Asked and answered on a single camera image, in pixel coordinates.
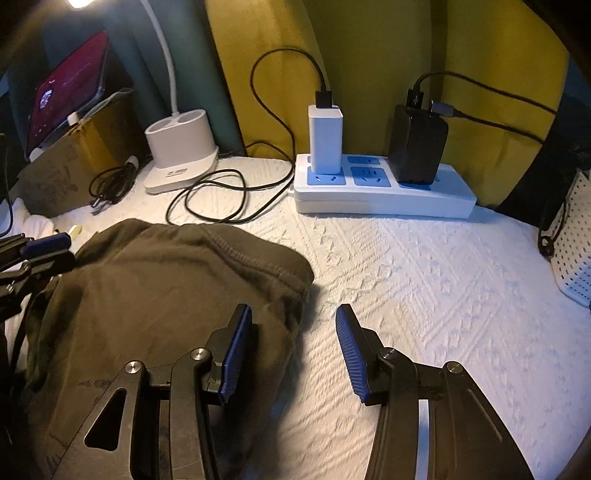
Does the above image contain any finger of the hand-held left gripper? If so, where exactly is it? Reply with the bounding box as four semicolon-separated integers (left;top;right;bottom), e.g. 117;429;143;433
0;251;77;305
0;232;72;267

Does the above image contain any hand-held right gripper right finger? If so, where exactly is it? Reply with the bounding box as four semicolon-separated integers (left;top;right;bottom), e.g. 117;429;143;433
335;304;539;480

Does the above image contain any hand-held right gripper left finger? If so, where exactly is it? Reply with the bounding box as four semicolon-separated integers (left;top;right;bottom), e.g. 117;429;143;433
51;304;254;480

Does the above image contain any dark olive t-shirt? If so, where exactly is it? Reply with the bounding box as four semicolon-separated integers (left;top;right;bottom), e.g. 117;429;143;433
21;218;315;480

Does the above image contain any white cloth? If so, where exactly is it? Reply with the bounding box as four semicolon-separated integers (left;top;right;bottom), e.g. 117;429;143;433
0;198;56;273

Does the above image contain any brown cardboard box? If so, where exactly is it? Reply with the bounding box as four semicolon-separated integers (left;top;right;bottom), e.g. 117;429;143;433
18;88;148;217

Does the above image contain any white textured blanket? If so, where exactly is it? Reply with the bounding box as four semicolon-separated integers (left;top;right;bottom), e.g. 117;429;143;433
0;154;591;480

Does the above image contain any tablet with red screen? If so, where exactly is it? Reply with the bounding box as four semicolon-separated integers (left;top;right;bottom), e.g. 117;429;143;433
25;30;114;160

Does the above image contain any white power strip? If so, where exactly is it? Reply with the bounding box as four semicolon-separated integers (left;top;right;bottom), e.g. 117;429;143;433
293;153;478;220

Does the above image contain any white desk lamp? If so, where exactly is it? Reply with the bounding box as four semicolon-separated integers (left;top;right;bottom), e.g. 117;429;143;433
67;0;220;195

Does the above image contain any white charger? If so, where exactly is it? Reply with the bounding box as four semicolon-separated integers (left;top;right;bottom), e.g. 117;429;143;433
307;104;345;176

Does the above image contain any black charger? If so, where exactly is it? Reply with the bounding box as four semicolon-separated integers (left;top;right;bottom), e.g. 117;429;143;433
388;105;450;184

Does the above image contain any white plastic basket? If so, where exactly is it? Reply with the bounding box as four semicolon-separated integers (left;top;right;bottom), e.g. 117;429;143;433
538;168;591;308

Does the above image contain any dark cloth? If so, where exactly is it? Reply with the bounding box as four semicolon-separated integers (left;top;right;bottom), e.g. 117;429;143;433
496;55;591;227

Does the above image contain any yellow curtain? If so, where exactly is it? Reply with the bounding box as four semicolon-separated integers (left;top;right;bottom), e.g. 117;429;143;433
203;0;571;208

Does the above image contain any coiled black cable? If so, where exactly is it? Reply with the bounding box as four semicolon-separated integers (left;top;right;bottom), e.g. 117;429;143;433
89;154;141;215

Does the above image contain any black cable loop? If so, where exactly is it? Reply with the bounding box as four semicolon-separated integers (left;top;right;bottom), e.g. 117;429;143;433
537;196;568;261

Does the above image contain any black charger cable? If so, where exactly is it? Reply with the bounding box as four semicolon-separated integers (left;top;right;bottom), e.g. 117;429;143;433
166;47;331;227
406;70;559;116

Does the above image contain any black cable with grey plug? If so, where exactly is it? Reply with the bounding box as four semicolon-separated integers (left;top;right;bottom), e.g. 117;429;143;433
429;99;548;144

